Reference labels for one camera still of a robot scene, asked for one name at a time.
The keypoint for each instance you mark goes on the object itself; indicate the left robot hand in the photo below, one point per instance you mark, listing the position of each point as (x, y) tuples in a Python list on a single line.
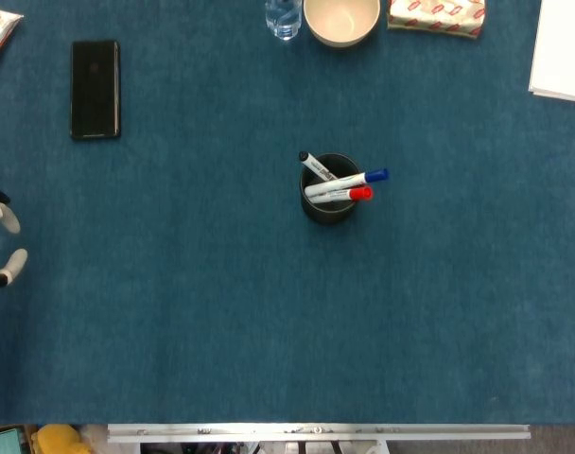
[(8, 220)]

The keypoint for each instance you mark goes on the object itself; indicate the blue cap whiteboard marker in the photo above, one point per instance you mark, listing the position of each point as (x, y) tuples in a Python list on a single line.
[(344, 182)]

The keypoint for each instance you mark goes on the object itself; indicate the black cap whiteboard marker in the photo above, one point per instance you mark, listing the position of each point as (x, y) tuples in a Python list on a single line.
[(317, 166)]

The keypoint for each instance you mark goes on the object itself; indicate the black round pen holder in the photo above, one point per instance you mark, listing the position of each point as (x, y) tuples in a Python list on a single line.
[(330, 213)]

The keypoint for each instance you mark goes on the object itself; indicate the red cap whiteboard marker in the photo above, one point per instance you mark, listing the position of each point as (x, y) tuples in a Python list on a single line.
[(349, 194)]

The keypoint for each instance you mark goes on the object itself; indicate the black smartphone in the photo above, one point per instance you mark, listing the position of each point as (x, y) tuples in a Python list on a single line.
[(95, 90)]

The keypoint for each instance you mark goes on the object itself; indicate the teal box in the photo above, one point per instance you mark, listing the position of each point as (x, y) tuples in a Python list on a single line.
[(3, 441)]

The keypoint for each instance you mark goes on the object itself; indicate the yellow plush toy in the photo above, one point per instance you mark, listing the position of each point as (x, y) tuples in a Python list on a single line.
[(60, 440)]

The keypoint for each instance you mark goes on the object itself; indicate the blue felt table mat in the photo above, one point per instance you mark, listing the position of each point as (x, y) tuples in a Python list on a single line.
[(268, 293)]

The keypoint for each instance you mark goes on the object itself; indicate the clear plastic water bottle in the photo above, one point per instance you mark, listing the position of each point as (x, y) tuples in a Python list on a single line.
[(283, 19)]

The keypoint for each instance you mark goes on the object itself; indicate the cream ceramic bowl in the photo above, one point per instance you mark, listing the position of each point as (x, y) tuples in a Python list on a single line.
[(341, 21)]

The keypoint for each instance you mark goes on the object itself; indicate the white paper stack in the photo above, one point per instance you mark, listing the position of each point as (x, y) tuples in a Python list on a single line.
[(562, 52)]

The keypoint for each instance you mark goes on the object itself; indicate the aluminium table frame rail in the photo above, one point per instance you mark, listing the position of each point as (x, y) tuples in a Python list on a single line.
[(316, 431)]

